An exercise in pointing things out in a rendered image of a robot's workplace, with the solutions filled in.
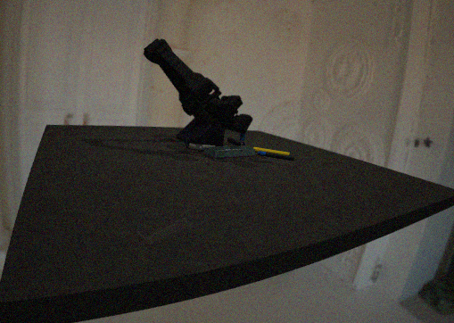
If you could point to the yellow cylinder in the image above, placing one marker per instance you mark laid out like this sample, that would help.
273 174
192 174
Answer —
257 149

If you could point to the grey keyboard with white letter keys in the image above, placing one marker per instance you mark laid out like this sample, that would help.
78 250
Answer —
218 152

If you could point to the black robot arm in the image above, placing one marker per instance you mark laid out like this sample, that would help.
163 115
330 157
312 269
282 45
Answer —
193 88

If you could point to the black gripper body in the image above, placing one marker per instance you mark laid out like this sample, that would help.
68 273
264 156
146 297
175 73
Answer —
240 122

